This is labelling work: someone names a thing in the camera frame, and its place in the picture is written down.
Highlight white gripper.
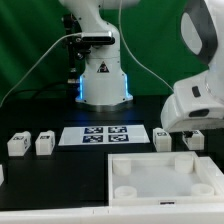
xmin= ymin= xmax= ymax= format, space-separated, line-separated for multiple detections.
xmin=161 ymin=71 xmax=224 ymax=138

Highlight white square table top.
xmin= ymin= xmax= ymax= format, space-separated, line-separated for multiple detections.
xmin=108 ymin=152 xmax=224 ymax=206

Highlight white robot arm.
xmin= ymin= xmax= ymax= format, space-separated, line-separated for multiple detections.
xmin=58 ymin=0 xmax=224 ymax=133

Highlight white right obstacle bar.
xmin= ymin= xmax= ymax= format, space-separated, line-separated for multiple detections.
xmin=200 ymin=157 xmax=224 ymax=196

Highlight white front border bar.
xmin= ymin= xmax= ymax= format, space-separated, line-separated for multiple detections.
xmin=0 ymin=203 xmax=224 ymax=224

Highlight white sheet with tags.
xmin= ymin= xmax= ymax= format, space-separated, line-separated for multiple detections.
xmin=59 ymin=125 xmax=150 ymax=146

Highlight white left edge block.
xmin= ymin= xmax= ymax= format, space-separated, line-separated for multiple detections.
xmin=0 ymin=164 xmax=4 ymax=186

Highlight black cable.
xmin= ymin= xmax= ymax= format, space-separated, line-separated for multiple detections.
xmin=0 ymin=81 xmax=72 ymax=108

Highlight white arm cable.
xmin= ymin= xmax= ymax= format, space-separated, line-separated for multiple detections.
xmin=117 ymin=0 xmax=175 ymax=93

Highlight black camera on stand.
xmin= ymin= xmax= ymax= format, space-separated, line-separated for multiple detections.
xmin=60 ymin=13 xmax=116 ymax=101

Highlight white camera cable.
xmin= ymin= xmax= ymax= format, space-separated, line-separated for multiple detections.
xmin=0 ymin=32 xmax=83 ymax=108

